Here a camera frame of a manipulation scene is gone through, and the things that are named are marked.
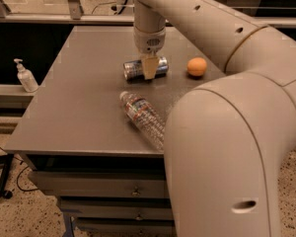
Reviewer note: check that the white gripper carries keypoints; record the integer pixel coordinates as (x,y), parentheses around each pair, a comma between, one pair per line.
(149,42)

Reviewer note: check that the silver blue redbull can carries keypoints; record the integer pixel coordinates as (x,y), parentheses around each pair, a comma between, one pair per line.
(133,69)

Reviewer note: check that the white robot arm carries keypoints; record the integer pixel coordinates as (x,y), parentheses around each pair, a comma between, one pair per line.
(225,139)

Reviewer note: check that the orange fruit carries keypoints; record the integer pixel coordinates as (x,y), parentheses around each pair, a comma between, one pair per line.
(196,66)

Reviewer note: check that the clear plastic water bottle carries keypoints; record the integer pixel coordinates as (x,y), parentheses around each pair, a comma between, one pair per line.
(144,116)

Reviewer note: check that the white numbered device behind glass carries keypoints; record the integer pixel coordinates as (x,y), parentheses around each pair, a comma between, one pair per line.
(123,7)

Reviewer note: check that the grey drawer cabinet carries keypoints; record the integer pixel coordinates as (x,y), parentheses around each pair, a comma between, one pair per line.
(82,148)

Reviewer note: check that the white pump dispenser bottle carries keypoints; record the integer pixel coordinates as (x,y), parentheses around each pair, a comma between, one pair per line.
(26,77)

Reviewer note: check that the black stand leg with wheel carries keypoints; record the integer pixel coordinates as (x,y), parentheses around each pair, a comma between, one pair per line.
(5,166)

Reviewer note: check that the metal window railing frame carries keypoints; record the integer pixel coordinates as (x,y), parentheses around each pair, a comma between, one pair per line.
(279,13)

